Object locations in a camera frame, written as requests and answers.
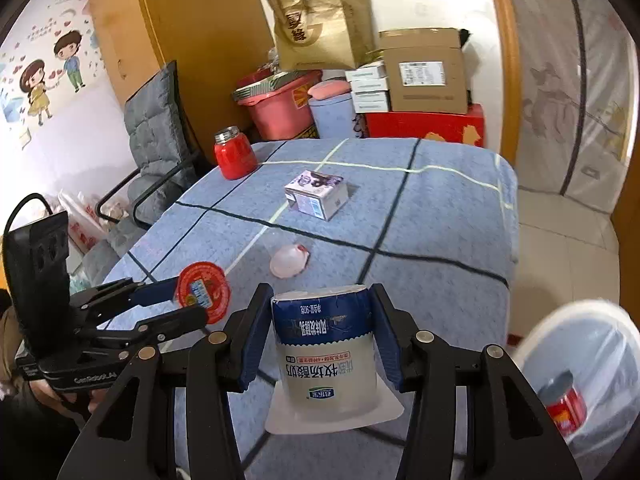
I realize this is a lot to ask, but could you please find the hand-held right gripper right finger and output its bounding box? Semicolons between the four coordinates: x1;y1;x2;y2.
370;284;583;480

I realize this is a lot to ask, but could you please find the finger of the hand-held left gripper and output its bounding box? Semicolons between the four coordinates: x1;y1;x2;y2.
97;305;209;349
70;277;182;319

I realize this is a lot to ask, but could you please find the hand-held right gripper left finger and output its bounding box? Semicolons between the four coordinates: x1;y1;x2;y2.
70;282;275;480

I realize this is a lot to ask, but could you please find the white yogurt cup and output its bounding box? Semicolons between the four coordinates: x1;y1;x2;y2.
264;284;405;436

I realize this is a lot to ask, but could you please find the white trash bin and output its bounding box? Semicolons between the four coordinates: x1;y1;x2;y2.
510;299;640;480

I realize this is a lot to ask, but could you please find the red labelled tin can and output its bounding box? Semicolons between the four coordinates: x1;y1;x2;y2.
537;370;588;438

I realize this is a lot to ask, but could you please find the clear bin liner bag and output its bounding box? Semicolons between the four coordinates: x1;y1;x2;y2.
530;310;640;471

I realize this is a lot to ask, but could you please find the person's left forearm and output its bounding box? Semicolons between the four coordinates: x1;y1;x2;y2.
0;305;96;466

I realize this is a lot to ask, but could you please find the person's left hand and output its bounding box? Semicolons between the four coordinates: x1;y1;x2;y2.
30;382;109;416

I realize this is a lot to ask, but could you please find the white plastic bag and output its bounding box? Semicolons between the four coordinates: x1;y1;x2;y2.
57;190;113;256

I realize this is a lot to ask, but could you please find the pink white jelly cup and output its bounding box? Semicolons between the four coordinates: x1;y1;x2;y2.
270;242;311;279

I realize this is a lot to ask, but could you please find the red thermos bottle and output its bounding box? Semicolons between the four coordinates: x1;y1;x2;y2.
214;126;258;181

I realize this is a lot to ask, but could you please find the purple milk carton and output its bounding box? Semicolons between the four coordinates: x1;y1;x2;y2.
284;170;349;222

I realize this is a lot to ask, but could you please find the grey cushioned chair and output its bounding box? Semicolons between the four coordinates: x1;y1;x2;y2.
124;60;198;226

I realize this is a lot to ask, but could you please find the pink plastic bucket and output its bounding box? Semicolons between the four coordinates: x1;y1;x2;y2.
235;71;323;141

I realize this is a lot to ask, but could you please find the red gift box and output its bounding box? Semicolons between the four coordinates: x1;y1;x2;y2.
362;104;486;148

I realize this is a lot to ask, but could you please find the striped flat box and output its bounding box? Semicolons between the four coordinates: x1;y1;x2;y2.
232;72;306;106

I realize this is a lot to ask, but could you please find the blue bucket with pink lid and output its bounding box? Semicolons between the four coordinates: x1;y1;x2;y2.
307;80;363;140

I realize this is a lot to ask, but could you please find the brown cardboard box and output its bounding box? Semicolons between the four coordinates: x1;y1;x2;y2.
367;27;473;115

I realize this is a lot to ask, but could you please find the wooden cabinet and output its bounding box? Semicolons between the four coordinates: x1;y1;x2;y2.
87;0;281;161

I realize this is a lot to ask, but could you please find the printed translucent curtain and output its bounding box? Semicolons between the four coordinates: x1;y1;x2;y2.
500;0;638;216

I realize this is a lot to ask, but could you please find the brown paper bag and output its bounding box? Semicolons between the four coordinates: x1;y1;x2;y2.
266;0;378;72

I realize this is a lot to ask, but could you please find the black chair frame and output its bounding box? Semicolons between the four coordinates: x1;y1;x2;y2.
95;152;201;226

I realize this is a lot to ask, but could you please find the cartoon couple wall sticker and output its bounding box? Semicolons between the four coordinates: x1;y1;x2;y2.
0;0;108;151

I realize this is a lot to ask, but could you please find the wooden door frame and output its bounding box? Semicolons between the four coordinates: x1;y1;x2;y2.
481;0;526;173

